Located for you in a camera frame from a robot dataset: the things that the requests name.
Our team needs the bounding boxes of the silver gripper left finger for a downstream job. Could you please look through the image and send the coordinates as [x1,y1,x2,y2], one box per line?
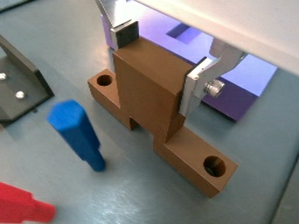
[94,0,138,49]

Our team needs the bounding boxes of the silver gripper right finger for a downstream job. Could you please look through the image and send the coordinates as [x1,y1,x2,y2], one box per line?
[180,38,247,116]

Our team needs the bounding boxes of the brown T-shaped block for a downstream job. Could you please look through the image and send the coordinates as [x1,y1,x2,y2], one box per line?
[88,38,237,197]

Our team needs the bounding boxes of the purple base board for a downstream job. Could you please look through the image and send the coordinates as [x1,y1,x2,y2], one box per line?
[101,0,277,122]

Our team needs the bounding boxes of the blue hexagonal peg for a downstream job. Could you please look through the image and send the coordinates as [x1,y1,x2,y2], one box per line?
[48,100,105,172]

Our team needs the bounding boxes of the red hexagonal peg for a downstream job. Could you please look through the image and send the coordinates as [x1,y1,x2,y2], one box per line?
[0,182,56,223]

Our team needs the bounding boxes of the dark grey bracket block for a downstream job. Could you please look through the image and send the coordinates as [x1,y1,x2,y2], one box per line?
[0,35,53,124]

